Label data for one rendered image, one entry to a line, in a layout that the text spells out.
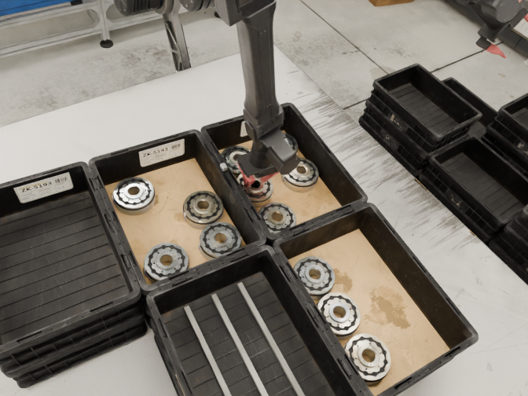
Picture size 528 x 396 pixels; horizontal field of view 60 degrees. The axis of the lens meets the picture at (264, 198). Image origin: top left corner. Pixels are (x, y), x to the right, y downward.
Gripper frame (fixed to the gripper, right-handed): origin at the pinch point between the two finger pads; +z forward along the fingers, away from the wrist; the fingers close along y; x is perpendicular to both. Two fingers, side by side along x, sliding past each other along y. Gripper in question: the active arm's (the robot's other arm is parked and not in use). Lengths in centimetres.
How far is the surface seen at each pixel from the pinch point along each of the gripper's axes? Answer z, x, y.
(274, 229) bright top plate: 1.3, -14.4, -1.6
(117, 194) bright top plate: 3.3, 11.2, -33.5
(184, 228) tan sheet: 5.2, -3.4, -21.4
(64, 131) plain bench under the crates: 21, 54, -39
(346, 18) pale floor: 89, 168, 180
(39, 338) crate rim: -4, -21, -58
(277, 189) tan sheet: 4.4, -2.0, 7.0
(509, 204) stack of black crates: 45, -22, 121
